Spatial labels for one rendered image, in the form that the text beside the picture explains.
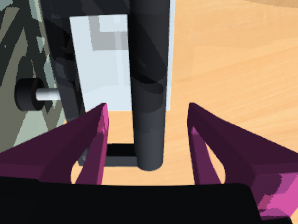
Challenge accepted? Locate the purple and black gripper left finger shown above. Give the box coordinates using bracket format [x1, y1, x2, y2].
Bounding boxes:
[0, 103, 109, 185]

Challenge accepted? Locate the light grey metal plate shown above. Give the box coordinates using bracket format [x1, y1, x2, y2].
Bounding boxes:
[70, 0, 175, 111]

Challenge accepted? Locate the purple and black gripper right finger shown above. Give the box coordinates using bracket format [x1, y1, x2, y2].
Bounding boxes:
[187, 102, 298, 220]

